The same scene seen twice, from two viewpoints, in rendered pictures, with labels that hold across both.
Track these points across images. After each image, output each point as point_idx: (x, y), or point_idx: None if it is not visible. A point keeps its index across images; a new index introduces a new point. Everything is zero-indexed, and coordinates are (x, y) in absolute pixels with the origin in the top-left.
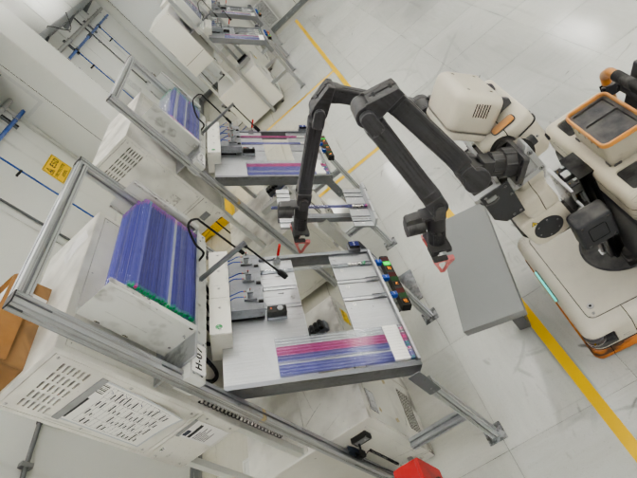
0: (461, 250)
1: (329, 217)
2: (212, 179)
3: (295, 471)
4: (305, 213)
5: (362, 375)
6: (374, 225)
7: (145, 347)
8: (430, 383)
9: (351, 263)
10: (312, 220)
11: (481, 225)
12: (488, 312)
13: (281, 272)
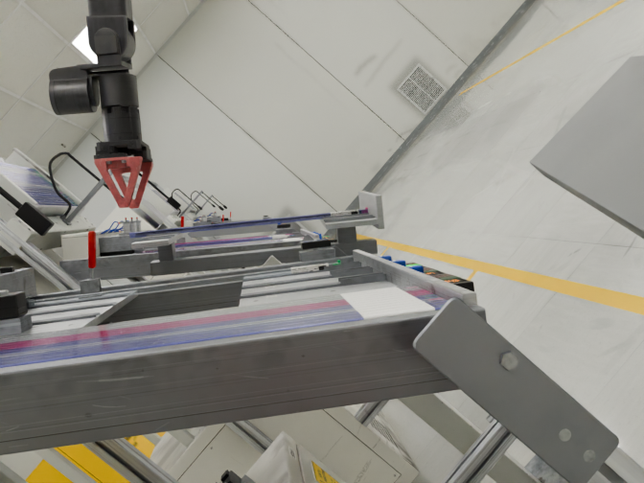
0: (601, 137)
1: (278, 249)
2: (50, 261)
3: None
4: (124, 85)
5: (196, 367)
6: (379, 218)
7: None
8: (548, 394)
9: (299, 266)
10: (236, 261)
11: (640, 75)
12: None
13: (25, 207)
